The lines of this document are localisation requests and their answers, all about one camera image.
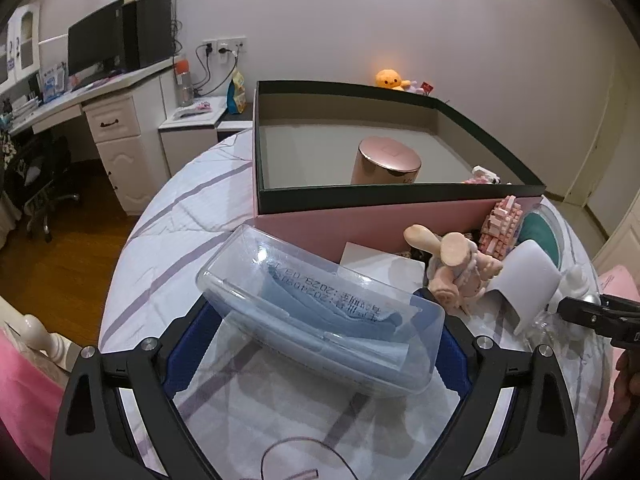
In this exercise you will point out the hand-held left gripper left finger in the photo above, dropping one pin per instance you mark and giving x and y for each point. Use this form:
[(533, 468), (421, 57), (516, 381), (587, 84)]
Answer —
[(185, 360)]

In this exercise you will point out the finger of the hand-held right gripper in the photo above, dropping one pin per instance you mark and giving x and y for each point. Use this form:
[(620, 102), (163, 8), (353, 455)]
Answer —
[(590, 315)]

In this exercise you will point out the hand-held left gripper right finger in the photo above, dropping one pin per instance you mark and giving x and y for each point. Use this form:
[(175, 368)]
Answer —
[(457, 365)]

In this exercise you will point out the white figurine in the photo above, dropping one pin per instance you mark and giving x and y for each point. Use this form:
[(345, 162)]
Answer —
[(575, 280)]

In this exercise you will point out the white plastic cup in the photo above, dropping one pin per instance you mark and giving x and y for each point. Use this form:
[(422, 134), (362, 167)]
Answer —
[(525, 280)]

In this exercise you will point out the teal clear dome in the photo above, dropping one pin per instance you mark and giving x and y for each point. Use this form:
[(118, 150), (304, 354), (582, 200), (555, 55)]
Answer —
[(537, 230)]

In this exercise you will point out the peach doll figure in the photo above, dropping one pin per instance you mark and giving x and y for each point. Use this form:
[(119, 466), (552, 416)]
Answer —
[(452, 255)]

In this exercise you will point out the pink brick block toy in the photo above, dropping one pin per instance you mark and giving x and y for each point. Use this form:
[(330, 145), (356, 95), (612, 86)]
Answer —
[(500, 230)]

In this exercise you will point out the clear plastic lidded box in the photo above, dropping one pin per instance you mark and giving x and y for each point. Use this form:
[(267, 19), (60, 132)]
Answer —
[(300, 310)]

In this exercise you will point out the pink storage box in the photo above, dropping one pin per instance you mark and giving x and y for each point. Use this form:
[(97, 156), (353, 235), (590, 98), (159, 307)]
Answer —
[(310, 230)]

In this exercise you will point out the rose gold round tin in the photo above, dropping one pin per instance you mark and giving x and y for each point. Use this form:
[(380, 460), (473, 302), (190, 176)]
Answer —
[(385, 160)]

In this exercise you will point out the person's right hand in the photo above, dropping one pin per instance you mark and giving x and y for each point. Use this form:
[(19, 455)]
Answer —
[(629, 390)]

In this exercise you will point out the white paper card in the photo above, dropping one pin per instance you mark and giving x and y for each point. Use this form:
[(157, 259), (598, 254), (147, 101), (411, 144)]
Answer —
[(370, 260)]

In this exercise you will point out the pink blanket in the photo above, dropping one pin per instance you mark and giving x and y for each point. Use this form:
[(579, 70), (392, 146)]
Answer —
[(25, 400)]

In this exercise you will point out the white nightstand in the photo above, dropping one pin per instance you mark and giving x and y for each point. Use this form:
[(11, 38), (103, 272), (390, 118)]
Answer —
[(185, 135)]

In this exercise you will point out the black office chair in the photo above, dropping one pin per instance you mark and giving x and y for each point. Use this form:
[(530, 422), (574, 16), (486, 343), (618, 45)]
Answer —
[(35, 175)]

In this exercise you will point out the white desk with drawers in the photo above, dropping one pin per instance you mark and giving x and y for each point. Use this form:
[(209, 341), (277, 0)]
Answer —
[(120, 125)]

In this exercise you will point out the blue yellow snack bag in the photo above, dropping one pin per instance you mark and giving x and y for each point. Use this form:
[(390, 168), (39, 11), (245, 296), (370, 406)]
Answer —
[(236, 95)]

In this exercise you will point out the orange cap water bottle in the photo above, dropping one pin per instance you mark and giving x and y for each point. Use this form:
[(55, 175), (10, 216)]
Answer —
[(183, 85)]

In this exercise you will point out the purple plush toy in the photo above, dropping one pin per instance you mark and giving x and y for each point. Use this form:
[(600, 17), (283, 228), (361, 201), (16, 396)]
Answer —
[(412, 87)]

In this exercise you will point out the orange octopus plush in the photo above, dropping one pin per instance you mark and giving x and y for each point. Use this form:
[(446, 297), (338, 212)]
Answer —
[(390, 80)]

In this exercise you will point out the blue white carton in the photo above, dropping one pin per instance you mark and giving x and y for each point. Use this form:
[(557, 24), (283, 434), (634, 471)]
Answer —
[(54, 82)]

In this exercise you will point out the black computer tower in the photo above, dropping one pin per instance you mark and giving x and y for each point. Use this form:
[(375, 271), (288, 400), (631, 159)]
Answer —
[(150, 35)]

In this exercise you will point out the black computer monitor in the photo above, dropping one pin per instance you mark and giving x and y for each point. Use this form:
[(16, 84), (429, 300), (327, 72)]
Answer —
[(95, 40)]

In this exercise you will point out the white hutch cabinet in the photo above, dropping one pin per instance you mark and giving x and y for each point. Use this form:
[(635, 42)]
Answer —
[(25, 40)]

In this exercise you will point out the white bed post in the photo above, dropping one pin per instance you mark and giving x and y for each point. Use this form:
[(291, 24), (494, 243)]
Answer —
[(40, 332)]

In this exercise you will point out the white wall outlets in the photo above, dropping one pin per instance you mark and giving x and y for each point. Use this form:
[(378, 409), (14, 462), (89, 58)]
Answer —
[(225, 45)]

